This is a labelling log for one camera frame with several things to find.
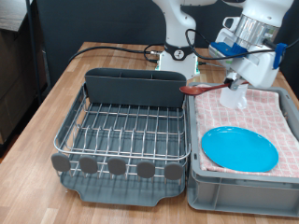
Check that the dark grey utensil holder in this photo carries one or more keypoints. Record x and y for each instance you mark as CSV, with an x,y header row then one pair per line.
x,y
134,88

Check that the pink checked towel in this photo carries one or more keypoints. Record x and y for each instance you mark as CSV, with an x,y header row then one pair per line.
x,y
264,115

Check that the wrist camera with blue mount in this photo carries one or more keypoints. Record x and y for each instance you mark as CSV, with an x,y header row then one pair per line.
x,y
225,49

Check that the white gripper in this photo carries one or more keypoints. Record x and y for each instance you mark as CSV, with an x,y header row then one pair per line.
x,y
258,70

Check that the grey dish drying rack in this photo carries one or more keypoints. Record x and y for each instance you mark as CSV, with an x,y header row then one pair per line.
x,y
115,191

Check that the white plastic mug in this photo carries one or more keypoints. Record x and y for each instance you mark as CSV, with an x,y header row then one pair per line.
x,y
230,99

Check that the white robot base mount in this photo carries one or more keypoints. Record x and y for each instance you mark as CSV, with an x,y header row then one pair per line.
x,y
191,69

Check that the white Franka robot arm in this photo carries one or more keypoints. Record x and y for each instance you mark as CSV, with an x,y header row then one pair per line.
x,y
180,28

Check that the grey plastic crate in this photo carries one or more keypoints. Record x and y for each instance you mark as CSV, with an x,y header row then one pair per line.
x,y
243,194

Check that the black metal pole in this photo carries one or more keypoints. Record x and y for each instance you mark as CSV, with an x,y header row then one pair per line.
x,y
32,46

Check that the dark wooden cabinet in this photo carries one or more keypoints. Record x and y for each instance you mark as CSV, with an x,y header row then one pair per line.
x,y
15,77

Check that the reddish brown wooden spoon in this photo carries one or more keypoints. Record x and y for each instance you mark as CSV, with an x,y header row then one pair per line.
x,y
194,90

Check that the blue plastic plate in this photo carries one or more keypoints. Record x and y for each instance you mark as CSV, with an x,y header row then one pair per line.
x,y
239,149

